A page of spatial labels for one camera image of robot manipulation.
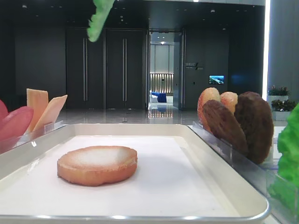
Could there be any green lettuce leaf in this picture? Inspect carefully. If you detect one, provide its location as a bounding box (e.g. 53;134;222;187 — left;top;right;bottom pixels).
267;107;299;210
86;0;114;42

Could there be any bread slice outer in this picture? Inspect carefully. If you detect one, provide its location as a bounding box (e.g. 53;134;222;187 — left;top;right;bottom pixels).
197;87;221;128

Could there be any brown meat patty front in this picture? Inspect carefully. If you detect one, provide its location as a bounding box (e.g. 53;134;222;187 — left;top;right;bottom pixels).
203;99;249;156

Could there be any brown meat patty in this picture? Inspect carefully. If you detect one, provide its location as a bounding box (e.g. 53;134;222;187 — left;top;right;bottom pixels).
234;91;274;164
203;99;249;156

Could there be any bread slice on tray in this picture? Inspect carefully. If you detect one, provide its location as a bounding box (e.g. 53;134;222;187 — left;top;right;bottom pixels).
57;146;138;186

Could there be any bread slice inner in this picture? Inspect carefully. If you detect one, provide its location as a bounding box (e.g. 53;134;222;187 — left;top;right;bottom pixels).
220;91;238;114

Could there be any cheese slice front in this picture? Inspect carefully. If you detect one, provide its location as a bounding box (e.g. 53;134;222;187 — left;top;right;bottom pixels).
33;95;68;131

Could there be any cheese slice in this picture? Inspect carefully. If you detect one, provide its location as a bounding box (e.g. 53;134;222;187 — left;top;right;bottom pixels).
33;95;68;131
26;89;49;133

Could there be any brown meat patty rear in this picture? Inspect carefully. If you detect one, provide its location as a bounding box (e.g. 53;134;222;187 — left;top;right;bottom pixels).
234;91;274;164

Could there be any cheese slice rear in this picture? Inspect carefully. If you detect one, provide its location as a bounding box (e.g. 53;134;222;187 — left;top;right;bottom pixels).
26;89;49;133

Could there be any red tomato slice edge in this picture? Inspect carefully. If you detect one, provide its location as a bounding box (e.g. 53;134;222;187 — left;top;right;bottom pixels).
0;100;8;120

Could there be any green lettuce leaf in holder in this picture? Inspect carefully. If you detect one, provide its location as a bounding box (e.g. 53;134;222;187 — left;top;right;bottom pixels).
267;107;299;210

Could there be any clear acrylic lettuce holder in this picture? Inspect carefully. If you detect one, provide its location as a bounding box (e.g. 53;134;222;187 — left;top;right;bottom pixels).
261;163;299;224

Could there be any blue sofa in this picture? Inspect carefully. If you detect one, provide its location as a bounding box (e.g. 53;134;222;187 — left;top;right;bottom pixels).
151;91;167;103

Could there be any white rectangular tray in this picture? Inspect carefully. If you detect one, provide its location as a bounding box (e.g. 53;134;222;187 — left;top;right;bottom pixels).
0;124;271;224

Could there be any clear acrylic patty holder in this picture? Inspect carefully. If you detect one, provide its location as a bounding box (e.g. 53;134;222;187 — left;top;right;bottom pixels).
186;120;278;173

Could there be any potted plants planter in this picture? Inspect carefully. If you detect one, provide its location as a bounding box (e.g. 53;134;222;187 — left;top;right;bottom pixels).
267;85;296;121

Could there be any clear acrylic left holder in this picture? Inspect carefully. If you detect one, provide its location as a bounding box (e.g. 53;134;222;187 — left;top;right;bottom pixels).
0;120;65;154

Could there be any wall display screen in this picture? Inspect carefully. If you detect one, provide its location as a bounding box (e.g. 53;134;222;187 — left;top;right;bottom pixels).
209;75;224;84

